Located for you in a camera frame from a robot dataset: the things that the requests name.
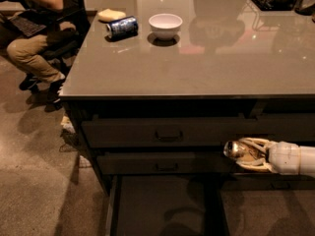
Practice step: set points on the open bottom drawer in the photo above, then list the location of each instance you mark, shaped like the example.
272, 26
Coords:
166, 205

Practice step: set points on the bottom right drawer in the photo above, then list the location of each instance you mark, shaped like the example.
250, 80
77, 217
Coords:
266, 182

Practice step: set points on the dark object at counter corner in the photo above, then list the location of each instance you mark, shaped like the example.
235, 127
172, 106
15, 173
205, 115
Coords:
305, 7

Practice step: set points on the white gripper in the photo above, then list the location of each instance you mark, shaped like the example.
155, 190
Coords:
283, 157

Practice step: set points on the yellow sponge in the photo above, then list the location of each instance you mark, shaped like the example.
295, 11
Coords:
109, 15

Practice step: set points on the blue soda can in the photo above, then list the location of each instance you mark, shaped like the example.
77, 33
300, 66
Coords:
122, 28

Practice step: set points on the black office chair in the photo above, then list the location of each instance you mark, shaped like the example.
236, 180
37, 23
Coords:
64, 43

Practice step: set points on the white bowl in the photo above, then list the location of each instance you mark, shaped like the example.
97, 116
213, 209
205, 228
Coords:
165, 26

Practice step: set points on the seated person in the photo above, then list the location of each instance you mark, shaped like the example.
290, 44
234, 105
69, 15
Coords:
25, 52

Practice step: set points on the middle left drawer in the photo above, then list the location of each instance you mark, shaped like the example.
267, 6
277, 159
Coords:
163, 162

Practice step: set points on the top left drawer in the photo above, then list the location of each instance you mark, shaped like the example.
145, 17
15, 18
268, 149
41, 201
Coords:
165, 132

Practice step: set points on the black laptop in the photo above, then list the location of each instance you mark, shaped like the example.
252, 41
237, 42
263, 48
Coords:
27, 23

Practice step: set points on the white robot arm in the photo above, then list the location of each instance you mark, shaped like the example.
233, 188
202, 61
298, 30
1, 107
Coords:
307, 159

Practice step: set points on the top right drawer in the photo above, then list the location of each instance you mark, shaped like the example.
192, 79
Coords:
298, 127

